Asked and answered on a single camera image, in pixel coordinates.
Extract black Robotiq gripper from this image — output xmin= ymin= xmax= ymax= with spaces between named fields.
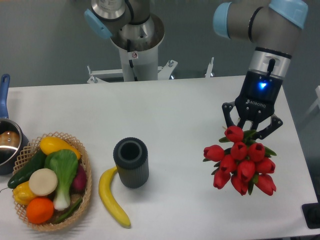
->
xmin=222 ymin=71 xmax=283 ymax=140

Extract red tulip bouquet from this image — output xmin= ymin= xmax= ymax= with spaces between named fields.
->
xmin=203 ymin=125 xmax=277 ymax=196

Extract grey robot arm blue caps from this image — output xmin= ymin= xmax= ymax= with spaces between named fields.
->
xmin=84 ymin=0 xmax=308 ymax=140

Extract dark grey ribbed vase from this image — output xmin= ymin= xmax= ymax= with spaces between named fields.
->
xmin=113 ymin=137 xmax=149 ymax=189

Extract black device at table edge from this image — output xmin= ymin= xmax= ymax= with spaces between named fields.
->
xmin=301 ymin=202 xmax=320 ymax=229

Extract yellow banana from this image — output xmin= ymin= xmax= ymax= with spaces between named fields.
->
xmin=98 ymin=166 xmax=131 ymax=229

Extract purple sweet potato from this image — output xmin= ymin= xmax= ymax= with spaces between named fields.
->
xmin=71 ymin=164 xmax=87 ymax=192

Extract green bok choy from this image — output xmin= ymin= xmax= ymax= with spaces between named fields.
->
xmin=44 ymin=149 xmax=78 ymax=211

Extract green bean pod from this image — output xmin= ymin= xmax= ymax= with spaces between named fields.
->
xmin=52 ymin=198 xmax=83 ymax=225

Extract yellow squash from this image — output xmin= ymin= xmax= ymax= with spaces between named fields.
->
xmin=39 ymin=136 xmax=81 ymax=160

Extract woven wicker basket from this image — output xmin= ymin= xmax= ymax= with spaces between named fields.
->
xmin=13 ymin=132 xmax=92 ymax=232

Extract green cucumber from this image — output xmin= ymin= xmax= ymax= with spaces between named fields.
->
xmin=7 ymin=150 xmax=47 ymax=189

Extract orange fruit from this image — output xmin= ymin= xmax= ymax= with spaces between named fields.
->
xmin=26 ymin=197 xmax=54 ymax=224

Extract yellow bell pepper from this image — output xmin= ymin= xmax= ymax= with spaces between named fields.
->
xmin=12 ymin=181 xmax=37 ymax=206

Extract white chair frame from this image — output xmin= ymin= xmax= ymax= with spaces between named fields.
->
xmin=302 ymin=85 xmax=320 ymax=121

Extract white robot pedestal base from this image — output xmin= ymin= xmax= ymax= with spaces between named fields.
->
xmin=86 ymin=13 xmax=216 ymax=85

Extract blue handled saucepan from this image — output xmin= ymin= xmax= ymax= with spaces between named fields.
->
xmin=0 ymin=73 xmax=29 ymax=175

